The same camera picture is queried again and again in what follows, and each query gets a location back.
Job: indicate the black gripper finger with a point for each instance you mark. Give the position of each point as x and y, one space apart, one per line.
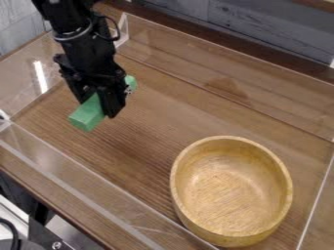
113 99
82 88

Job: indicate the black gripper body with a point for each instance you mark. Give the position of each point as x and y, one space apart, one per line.
89 57

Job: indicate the green rectangular block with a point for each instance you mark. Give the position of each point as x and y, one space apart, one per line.
89 114

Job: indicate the brown wooden bowl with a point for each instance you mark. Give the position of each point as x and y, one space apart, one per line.
232 190

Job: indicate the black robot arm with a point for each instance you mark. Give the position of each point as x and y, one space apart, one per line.
71 15

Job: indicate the clear acrylic corner bracket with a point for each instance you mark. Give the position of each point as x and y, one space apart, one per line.
121 30

